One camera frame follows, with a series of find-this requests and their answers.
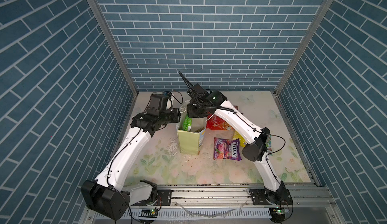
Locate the bright green snack packet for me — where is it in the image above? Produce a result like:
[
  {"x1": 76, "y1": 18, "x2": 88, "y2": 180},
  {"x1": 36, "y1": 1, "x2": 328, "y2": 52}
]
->
[{"x1": 181, "y1": 115, "x2": 192, "y2": 132}]

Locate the red snack packet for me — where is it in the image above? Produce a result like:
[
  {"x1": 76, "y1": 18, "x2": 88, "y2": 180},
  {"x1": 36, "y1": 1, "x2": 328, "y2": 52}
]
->
[{"x1": 206, "y1": 114, "x2": 234, "y2": 130}]

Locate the floral paper gift bag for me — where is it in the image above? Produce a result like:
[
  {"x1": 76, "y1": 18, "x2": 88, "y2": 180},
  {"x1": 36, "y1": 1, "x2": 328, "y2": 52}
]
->
[{"x1": 176, "y1": 100, "x2": 214, "y2": 156}]

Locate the purple Fox's candy packet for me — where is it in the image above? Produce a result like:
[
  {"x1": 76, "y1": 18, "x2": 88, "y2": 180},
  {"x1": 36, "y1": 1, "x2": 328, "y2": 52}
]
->
[{"x1": 213, "y1": 137, "x2": 241, "y2": 161}]

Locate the yellow snack packet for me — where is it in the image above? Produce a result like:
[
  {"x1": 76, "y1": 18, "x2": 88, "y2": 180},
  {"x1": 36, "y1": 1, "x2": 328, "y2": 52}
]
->
[{"x1": 232, "y1": 130, "x2": 247, "y2": 147}]

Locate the teal Fox's candy packet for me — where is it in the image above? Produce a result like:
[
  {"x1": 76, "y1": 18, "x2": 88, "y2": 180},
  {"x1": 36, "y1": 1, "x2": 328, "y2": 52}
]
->
[{"x1": 266, "y1": 135, "x2": 272, "y2": 153}]

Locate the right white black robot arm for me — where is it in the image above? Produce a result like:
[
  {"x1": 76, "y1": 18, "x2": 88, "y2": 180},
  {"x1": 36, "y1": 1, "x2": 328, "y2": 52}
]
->
[{"x1": 187, "y1": 90, "x2": 287, "y2": 205}]

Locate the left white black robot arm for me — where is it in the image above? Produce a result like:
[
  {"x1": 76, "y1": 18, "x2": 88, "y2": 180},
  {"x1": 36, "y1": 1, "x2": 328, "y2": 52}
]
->
[{"x1": 81, "y1": 108, "x2": 181, "y2": 221}]

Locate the left controller board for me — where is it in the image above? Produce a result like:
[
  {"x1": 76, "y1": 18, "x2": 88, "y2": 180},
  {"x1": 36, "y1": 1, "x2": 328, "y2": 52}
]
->
[{"x1": 138, "y1": 209, "x2": 159, "y2": 224}]

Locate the controller board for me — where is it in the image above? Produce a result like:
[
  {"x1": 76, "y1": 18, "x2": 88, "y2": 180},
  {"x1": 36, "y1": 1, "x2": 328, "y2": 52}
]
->
[
  {"x1": 138, "y1": 209, "x2": 159, "y2": 224},
  {"x1": 269, "y1": 208, "x2": 286, "y2": 224}
]

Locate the right controller board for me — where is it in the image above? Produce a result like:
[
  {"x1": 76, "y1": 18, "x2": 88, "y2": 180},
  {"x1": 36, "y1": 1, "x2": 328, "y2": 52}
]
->
[{"x1": 269, "y1": 208, "x2": 286, "y2": 224}]

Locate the black corrugated cable conduit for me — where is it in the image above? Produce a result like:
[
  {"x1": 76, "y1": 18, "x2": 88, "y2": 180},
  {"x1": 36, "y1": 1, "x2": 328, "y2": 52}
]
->
[{"x1": 178, "y1": 71, "x2": 236, "y2": 113}]

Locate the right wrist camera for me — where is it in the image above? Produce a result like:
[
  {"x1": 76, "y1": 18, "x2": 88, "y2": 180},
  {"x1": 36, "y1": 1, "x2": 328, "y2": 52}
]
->
[{"x1": 188, "y1": 84, "x2": 209, "y2": 103}]

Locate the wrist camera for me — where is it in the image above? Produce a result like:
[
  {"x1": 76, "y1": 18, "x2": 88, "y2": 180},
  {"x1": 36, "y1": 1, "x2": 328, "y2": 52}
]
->
[
  {"x1": 188, "y1": 84, "x2": 209, "y2": 103},
  {"x1": 149, "y1": 91, "x2": 173, "y2": 113}
]

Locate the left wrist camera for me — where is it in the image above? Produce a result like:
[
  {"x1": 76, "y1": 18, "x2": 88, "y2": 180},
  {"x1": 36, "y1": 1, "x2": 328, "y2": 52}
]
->
[{"x1": 149, "y1": 91, "x2": 173, "y2": 113}]

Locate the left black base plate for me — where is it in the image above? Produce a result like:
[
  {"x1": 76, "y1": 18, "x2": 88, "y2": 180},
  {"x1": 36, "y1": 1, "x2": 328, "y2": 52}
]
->
[{"x1": 133, "y1": 189, "x2": 172, "y2": 207}]

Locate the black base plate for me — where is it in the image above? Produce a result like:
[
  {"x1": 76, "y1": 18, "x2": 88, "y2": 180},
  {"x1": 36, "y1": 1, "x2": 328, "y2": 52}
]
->
[
  {"x1": 248, "y1": 189, "x2": 293, "y2": 206},
  {"x1": 133, "y1": 189, "x2": 172, "y2": 207}
]

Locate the aluminium mounting rail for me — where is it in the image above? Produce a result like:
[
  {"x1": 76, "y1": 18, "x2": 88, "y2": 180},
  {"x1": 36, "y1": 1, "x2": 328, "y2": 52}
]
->
[{"x1": 79, "y1": 185, "x2": 345, "y2": 224}]

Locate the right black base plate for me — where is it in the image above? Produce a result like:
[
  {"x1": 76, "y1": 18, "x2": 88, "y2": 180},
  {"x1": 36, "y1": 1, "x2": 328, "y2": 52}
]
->
[{"x1": 248, "y1": 189, "x2": 293, "y2": 206}]

